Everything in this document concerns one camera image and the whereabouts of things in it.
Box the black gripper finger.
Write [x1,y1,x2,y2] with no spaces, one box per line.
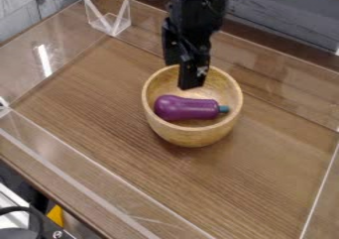
[161,19,191,65]
[177,56,211,90]

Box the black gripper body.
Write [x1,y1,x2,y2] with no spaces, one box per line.
[164,0,228,55]

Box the purple toy eggplant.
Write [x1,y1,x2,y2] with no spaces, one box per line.
[153,95,231,121]

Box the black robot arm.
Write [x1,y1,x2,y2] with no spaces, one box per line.
[161,0,228,90]

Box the light wooden bowl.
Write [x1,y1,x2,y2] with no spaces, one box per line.
[140,65,244,148]

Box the black device with yellow label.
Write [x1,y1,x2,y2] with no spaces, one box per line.
[31,204,103,239]

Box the clear acrylic corner bracket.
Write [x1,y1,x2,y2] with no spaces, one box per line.
[84,0,131,37]

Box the clear acrylic tray wall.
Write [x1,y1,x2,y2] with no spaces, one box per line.
[0,104,215,239]

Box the black cable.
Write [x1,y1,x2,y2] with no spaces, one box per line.
[0,206,45,239]

